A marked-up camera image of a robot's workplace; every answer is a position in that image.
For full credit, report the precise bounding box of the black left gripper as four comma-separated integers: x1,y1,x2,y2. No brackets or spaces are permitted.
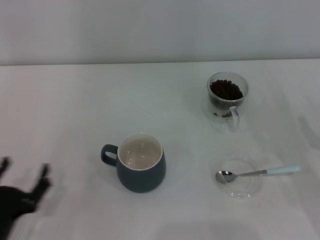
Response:
0,156,54,235

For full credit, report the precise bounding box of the clear glass cup with handle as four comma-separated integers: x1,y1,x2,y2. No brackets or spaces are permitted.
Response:
206,71,250,130

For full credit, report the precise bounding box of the empty clear glass saucer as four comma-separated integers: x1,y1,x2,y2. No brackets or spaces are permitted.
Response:
211,156,265,200

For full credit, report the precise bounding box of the dark blue ceramic mug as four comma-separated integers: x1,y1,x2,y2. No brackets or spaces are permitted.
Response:
100,132,167,194

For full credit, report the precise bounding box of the coffee beans pile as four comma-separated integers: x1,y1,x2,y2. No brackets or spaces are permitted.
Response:
209,79,244,100

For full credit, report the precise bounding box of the white tablecloth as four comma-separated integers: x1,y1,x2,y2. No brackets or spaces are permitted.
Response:
0,58,320,240

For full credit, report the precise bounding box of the steel spoon with blue handle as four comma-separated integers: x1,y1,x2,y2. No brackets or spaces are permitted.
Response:
215,163,303,184

